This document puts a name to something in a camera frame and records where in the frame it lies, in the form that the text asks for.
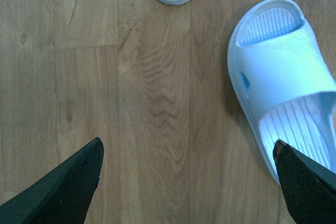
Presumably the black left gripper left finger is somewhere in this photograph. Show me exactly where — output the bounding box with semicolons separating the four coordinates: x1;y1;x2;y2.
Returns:
1;137;104;223

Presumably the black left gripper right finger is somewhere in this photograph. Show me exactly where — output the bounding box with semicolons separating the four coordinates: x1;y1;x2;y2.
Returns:
273;140;335;223

